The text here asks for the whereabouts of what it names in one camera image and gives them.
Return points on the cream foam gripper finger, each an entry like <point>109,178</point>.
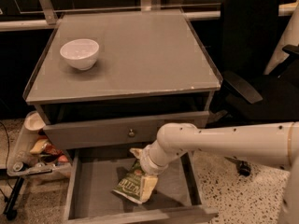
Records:
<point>137,152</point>
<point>145,186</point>

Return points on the white ceramic bowl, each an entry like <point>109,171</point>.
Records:
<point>80,54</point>

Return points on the grey drawer cabinet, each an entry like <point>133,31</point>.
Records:
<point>149,63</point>

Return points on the white bowl in bin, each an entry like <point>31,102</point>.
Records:
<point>33,122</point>

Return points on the yellow snack bag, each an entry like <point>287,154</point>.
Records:
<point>39,146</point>

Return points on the black office chair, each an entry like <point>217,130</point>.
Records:
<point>255,62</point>

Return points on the metal rail frame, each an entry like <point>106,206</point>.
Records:
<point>23,15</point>

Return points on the soda can in bin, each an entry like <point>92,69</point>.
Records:
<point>19,166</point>

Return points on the grey top drawer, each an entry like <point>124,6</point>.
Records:
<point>106,132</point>

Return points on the grey open middle drawer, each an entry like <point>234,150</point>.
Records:
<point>96,171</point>

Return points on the red snack bag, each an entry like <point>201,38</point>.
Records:
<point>52,150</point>

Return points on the green jalapeno chip bag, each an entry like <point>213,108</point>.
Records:
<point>130,186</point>

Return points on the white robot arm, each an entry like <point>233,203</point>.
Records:
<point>272,141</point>

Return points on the round metal drawer knob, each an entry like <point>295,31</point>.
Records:
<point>131,133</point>

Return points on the black stand leg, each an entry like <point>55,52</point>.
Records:
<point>9,210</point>

